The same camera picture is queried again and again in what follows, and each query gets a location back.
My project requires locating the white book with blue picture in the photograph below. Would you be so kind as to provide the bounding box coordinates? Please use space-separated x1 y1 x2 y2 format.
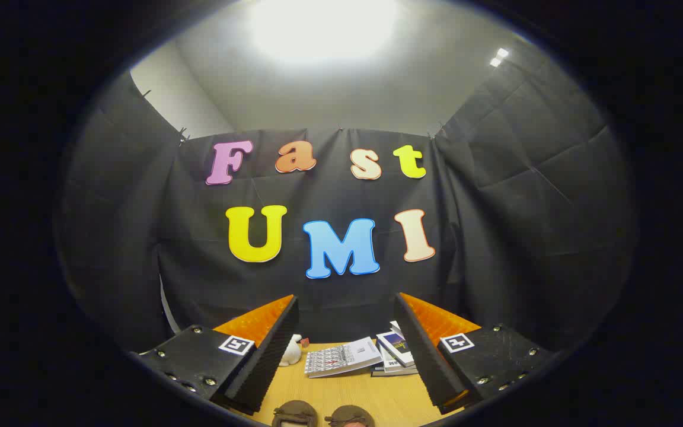
375 331 416 367

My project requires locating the white book with patterned cover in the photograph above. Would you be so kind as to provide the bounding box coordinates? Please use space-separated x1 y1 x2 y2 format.
305 337 384 378

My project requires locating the large ceiling light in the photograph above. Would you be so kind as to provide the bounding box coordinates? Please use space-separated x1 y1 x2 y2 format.
251 0 401 63

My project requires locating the brown fuzzy slipper shoe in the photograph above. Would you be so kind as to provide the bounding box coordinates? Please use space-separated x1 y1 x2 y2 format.
272 400 318 427
325 405 376 427

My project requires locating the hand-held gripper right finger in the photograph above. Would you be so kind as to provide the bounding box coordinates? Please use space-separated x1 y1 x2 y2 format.
394 292 556 415

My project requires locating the white book with black print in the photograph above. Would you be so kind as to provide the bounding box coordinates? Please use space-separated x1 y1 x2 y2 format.
379 347 416 373

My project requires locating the white duck plush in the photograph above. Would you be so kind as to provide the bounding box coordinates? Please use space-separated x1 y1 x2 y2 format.
278 334 310 367

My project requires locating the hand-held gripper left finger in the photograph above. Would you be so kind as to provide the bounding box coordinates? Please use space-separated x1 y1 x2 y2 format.
130 295 299 416

